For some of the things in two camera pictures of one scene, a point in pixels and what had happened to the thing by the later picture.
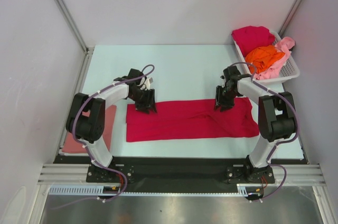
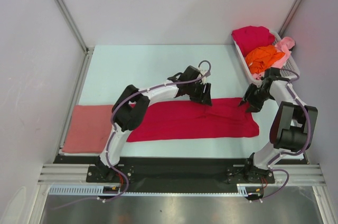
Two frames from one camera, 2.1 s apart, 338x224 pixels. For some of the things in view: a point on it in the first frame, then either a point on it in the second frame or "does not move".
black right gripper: (225, 105) → (255, 106)
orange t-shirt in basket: (262, 56) does not move
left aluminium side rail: (87, 55) does not move
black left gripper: (149, 103) → (203, 98)
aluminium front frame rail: (76, 174) does not move
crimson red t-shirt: (191, 120) does not move
